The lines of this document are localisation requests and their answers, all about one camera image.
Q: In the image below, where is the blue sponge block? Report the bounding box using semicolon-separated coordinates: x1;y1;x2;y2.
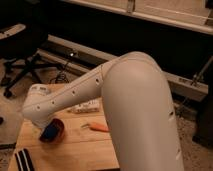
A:
41;123;59;141

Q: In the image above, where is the orange pepper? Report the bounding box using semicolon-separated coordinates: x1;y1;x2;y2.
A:
82;122;109;132

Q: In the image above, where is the long metal floor rail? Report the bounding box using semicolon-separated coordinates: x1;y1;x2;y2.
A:
38;35;209;102

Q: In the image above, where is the red bowl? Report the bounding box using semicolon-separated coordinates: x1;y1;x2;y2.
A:
39;118;64;143

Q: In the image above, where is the black office chair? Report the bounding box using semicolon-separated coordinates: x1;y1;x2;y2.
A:
0;23;61;98

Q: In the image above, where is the black white striped cloth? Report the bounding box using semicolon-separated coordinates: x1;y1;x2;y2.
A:
15;148;35;171

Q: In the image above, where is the black cable on floor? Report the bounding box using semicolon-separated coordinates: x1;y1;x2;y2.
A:
49;50;76;85

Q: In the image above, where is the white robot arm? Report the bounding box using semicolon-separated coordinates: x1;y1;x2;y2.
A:
22;51;184;171

